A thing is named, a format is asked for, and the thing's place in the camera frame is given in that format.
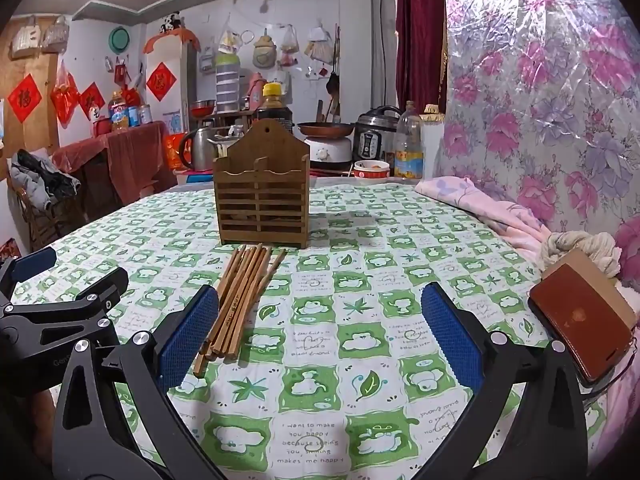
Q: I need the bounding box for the red diamond paper poster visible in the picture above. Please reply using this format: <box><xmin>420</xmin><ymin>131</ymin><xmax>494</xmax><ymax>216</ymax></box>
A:
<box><xmin>7</xmin><ymin>73</ymin><xmax>43</xmax><ymax>124</ymax></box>
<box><xmin>146</xmin><ymin>61</ymin><xmax>176</xmax><ymax>102</ymax></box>
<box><xmin>79</xmin><ymin>82</ymin><xmax>106</xmax><ymax>121</ymax></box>

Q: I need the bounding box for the white hanging bag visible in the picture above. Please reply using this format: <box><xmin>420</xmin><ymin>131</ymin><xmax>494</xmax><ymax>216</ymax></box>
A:
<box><xmin>305</xmin><ymin>20</ymin><xmax>335</xmax><ymax>63</ymax></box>

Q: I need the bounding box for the floral plastic wall sheet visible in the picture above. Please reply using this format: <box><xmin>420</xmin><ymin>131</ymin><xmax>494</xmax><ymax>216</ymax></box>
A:
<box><xmin>440</xmin><ymin>0</ymin><xmax>640</xmax><ymax>271</ymax></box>

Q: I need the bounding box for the clear plastic oil bottle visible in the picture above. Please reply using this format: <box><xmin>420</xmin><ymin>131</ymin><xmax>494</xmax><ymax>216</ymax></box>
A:
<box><xmin>393</xmin><ymin>101</ymin><xmax>426</xmax><ymax>179</ymax></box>

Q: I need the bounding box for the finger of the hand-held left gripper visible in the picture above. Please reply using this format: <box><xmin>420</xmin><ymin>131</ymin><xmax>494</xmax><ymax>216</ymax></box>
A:
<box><xmin>0</xmin><ymin>247</ymin><xmax>57</xmax><ymax>311</ymax></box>
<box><xmin>0</xmin><ymin>266</ymin><xmax>130</xmax><ymax>347</ymax></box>

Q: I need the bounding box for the plastic bag with red contents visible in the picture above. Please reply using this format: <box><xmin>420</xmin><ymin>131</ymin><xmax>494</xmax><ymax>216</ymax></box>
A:
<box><xmin>279</xmin><ymin>24</ymin><xmax>299</xmax><ymax>67</ymax></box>

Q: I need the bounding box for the white electric stove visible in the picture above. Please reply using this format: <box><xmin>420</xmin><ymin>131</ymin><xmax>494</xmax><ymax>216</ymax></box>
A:
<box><xmin>305</xmin><ymin>135</ymin><xmax>355</xmax><ymax>171</ymax></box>

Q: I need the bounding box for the wooden chopstick holder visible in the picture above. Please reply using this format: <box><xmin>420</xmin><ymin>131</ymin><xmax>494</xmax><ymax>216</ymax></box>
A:
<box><xmin>213</xmin><ymin>121</ymin><xmax>312</xmax><ymax>250</ymax></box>

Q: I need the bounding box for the wooden door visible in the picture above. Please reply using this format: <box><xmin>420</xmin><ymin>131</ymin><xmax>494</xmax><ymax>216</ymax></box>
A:
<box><xmin>0</xmin><ymin>15</ymin><xmax>61</xmax><ymax>181</ymax></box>

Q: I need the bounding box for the copper frying pan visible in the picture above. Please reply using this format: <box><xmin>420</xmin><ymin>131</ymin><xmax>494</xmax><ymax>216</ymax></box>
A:
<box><xmin>297</xmin><ymin>121</ymin><xmax>357</xmax><ymax>138</ymax></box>

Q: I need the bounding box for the woven handbag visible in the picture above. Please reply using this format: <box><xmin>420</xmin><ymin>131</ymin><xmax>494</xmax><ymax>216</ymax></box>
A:
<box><xmin>41</xmin><ymin>16</ymin><xmax>70</xmax><ymax>53</ymax></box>
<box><xmin>10</xmin><ymin>17</ymin><xmax>41</xmax><ymax>58</ymax></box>

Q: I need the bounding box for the white refrigerator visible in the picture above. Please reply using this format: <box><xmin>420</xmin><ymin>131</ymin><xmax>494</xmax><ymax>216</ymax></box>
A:
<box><xmin>146</xmin><ymin>35</ymin><xmax>198</xmax><ymax>136</ymax></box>

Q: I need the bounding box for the orange cloth cover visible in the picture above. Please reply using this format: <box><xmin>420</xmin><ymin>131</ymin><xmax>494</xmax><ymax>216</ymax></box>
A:
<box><xmin>143</xmin><ymin>29</ymin><xmax>202</xmax><ymax>55</ymax></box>

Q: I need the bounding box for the soy sauce bottle yellow cap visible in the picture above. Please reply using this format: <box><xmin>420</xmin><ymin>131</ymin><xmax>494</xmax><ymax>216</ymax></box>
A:
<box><xmin>256</xmin><ymin>83</ymin><xmax>296</xmax><ymax>133</ymax></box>

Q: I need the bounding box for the grey black jacket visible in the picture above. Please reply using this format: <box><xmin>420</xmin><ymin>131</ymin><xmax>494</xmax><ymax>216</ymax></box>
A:
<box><xmin>10</xmin><ymin>149</ymin><xmax>82</xmax><ymax>211</ymax></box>

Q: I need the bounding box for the pink floral blanket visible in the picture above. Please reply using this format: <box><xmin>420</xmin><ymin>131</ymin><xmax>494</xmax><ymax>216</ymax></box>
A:
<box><xmin>415</xmin><ymin>176</ymin><xmax>566</xmax><ymax>271</ymax></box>

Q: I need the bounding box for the pink and blue mat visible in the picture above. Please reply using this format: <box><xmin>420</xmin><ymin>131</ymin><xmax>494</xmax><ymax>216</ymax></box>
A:
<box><xmin>172</xmin><ymin>169</ymin><xmax>216</xmax><ymax>187</ymax></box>

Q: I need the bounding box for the red white bowl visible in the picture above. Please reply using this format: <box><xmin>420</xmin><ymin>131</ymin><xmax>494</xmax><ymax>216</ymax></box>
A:
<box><xmin>353</xmin><ymin>160</ymin><xmax>391</xmax><ymax>184</ymax></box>

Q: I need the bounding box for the cream yarn skein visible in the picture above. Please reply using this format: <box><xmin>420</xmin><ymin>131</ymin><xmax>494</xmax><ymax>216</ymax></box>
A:
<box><xmin>539</xmin><ymin>230</ymin><xmax>622</xmax><ymax>278</ymax></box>

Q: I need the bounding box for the beige hanging pouch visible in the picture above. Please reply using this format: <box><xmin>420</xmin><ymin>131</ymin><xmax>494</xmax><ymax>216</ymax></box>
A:
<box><xmin>252</xmin><ymin>30</ymin><xmax>278</xmax><ymax>70</ymax></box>

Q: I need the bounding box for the pink thermos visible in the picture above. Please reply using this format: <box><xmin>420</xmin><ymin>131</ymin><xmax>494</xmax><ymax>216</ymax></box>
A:
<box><xmin>248</xmin><ymin>72</ymin><xmax>266</xmax><ymax>111</ymax></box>

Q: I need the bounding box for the steel electric kettle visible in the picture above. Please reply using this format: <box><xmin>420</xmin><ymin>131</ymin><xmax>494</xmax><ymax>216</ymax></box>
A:
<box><xmin>179</xmin><ymin>126</ymin><xmax>226</xmax><ymax>173</ymax></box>

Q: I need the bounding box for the yellow cooking oil jug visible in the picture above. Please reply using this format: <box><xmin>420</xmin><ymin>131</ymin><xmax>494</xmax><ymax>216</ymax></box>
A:
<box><xmin>108</xmin><ymin>91</ymin><xmax>130</xmax><ymax>133</ymax></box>

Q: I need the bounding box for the orange gift box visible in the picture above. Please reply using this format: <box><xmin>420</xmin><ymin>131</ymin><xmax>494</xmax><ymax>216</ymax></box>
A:
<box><xmin>165</xmin><ymin>134</ymin><xmax>193</xmax><ymax>171</ymax></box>

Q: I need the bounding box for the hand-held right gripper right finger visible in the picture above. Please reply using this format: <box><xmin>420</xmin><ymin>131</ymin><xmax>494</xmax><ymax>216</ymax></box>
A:
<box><xmin>421</xmin><ymin>282</ymin><xmax>588</xmax><ymax>480</ymax></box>

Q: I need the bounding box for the brown leather wallet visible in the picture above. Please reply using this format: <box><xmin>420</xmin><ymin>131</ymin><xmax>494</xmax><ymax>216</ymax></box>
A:
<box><xmin>528</xmin><ymin>261</ymin><xmax>635</xmax><ymax>387</ymax></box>

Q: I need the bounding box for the table with red cloth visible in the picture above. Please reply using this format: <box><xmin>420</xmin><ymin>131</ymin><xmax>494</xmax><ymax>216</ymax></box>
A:
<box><xmin>52</xmin><ymin>121</ymin><xmax>173</xmax><ymax>206</ymax></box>

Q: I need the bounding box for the dark red curtain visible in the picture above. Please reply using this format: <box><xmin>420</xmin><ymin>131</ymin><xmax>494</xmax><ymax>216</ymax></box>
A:
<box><xmin>395</xmin><ymin>0</ymin><xmax>448</xmax><ymax>123</ymax></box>

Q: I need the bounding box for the plastic bag with yellow contents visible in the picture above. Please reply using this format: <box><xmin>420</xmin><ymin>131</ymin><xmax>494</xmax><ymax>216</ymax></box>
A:
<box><xmin>217</xmin><ymin>12</ymin><xmax>243</xmax><ymax>56</ymax></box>

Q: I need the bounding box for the silver black pressure cooker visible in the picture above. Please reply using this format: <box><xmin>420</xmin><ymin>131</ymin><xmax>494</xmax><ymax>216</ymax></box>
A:
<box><xmin>353</xmin><ymin>106</ymin><xmax>403</xmax><ymax>163</ymax></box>

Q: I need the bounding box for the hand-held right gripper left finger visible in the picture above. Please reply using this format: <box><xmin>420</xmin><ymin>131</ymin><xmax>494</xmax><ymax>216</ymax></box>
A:
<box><xmin>52</xmin><ymin>284</ymin><xmax>226</xmax><ymax>480</ymax></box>

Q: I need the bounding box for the bundle of wooden chopsticks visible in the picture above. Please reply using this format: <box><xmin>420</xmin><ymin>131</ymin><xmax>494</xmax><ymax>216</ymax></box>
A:
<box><xmin>192</xmin><ymin>242</ymin><xmax>288</xmax><ymax>377</ymax></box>

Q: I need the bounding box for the tiered steamer green lid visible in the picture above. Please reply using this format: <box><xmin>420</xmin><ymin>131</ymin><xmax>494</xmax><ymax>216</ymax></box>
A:
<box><xmin>214</xmin><ymin>51</ymin><xmax>242</xmax><ymax>112</ymax></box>

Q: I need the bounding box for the wooden chair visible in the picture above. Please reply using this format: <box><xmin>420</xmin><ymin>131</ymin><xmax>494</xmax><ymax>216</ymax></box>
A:
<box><xmin>7</xmin><ymin>180</ymin><xmax>86</xmax><ymax>253</ymax></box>

